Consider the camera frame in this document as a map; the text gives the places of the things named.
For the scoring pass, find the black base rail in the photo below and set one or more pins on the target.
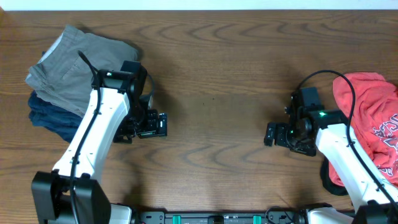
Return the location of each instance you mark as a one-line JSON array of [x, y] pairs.
[[214, 217]]

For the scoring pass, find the folded navy blue shorts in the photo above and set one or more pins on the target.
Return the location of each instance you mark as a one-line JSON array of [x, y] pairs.
[[53, 119]]

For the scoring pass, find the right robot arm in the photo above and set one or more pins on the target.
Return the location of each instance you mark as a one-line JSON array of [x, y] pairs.
[[374, 198]]

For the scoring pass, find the red printed t-shirt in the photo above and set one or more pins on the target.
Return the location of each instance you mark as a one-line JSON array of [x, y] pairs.
[[375, 120]]

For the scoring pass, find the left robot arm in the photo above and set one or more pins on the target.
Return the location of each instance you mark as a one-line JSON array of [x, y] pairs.
[[117, 112]]

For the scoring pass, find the grey cotton shorts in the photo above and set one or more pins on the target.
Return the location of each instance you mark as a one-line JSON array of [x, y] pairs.
[[101, 52]]

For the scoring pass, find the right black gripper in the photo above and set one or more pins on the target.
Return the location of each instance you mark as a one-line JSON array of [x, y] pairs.
[[309, 149]]

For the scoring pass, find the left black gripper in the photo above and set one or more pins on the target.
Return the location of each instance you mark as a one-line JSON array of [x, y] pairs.
[[153, 123]]

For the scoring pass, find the black garment under pile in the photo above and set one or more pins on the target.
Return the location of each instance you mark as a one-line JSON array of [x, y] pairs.
[[327, 182]]

